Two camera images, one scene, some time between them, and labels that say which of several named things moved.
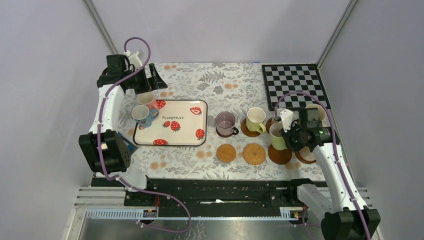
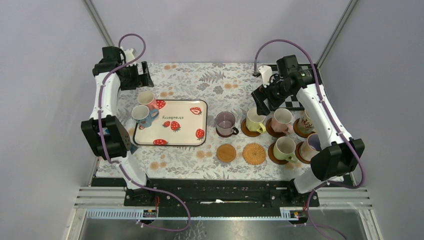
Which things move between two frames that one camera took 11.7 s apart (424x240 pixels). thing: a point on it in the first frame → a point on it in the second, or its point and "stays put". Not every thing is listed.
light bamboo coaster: [226, 153] stays put
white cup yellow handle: [255, 119] stays put
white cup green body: [277, 140] → [284, 148]
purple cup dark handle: [225, 122] stays put
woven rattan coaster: [254, 154] stays put
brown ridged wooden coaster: [279, 157] stays put
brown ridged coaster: [300, 159] stays put
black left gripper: [151, 83] → [140, 80]
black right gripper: [293, 147] → [259, 95]
